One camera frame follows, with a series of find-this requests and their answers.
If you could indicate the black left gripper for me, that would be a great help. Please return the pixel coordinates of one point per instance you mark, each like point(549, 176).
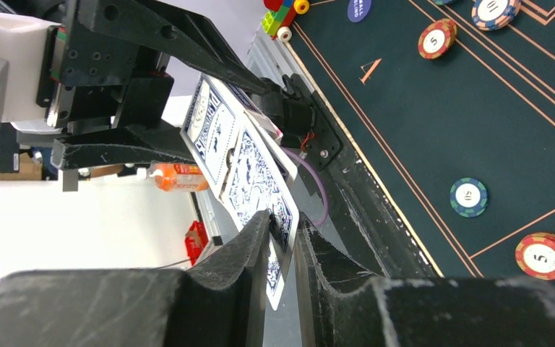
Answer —
point(103, 63)

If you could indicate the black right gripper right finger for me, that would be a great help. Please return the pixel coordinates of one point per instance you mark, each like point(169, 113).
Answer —
point(341, 303)

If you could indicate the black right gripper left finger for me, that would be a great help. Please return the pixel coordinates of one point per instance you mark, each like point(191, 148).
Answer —
point(218, 302)

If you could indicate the blue white card deck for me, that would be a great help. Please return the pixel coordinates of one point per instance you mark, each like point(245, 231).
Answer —
point(211, 126)

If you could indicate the purple small blind button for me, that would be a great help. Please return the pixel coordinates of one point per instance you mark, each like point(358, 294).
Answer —
point(358, 10)

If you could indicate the orange yellow poker chip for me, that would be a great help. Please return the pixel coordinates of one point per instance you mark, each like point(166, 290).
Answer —
point(437, 38)

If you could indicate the red crate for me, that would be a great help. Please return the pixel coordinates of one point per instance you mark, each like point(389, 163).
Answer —
point(195, 240)

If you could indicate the colourful toy block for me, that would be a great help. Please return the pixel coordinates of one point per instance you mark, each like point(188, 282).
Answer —
point(280, 15)

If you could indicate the orange yellow chip stack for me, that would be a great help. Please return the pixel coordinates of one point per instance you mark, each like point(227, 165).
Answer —
point(535, 255)

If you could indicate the green poker mat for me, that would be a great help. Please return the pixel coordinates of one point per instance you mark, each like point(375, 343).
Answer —
point(485, 109)

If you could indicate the white left camera box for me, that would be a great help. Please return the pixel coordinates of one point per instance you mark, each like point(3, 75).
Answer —
point(22, 44)

